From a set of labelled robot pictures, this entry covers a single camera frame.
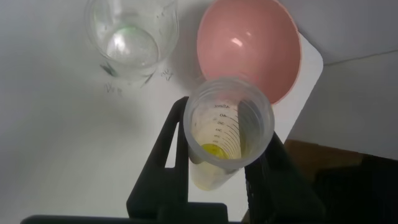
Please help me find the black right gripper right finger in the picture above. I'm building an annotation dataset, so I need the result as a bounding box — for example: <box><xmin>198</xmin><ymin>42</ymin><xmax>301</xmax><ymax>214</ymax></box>
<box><xmin>244</xmin><ymin>131</ymin><xmax>326</xmax><ymax>224</ymax></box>

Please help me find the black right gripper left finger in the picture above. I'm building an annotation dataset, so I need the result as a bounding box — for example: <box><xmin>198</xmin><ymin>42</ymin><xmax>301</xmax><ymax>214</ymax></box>
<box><xmin>126</xmin><ymin>96</ymin><xmax>191</xmax><ymax>219</ymax></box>

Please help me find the test tube with yellow pigment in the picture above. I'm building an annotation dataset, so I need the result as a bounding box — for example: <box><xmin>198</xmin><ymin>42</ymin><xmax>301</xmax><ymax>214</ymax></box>
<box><xmin>182</xmin><ymin>77</ymin><xmax>275</xmax><ymax>191</ymax></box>

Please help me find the clear glass beaker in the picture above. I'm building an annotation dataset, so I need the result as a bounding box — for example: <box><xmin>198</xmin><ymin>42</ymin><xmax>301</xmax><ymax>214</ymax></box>
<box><xmin>84</xmin><ymin>0</ymin><xmax>180</xmax><ymax>82</ymax></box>

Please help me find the pink plastic bowl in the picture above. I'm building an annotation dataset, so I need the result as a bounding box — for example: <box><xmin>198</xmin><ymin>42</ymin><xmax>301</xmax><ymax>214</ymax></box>
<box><xmin>196</xmin><ymin>0</ymin><xmax>302</xmax><ymax>105</ymax></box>

